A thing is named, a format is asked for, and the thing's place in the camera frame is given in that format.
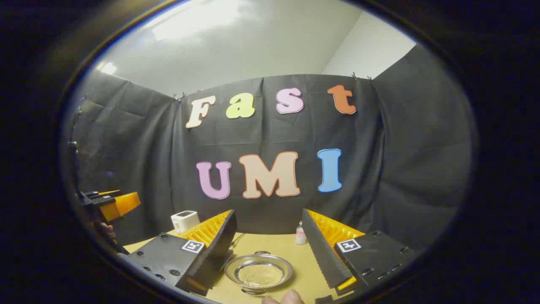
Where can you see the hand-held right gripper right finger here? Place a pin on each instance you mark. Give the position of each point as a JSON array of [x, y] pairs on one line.
[[316, 249]]

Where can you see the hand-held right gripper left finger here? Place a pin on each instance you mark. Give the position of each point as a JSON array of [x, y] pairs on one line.
[[221, 240]]

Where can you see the heap of yellow soybeans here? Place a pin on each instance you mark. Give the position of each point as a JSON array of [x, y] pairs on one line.
[[259, 275]]

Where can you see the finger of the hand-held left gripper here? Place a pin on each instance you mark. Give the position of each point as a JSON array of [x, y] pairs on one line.
[[120, 204]]

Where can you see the white toaster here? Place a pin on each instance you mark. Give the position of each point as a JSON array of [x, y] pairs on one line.
[[184, 220]]

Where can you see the clear bottle with pink label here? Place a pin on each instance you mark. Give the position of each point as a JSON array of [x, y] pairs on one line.
[[301, 236]]

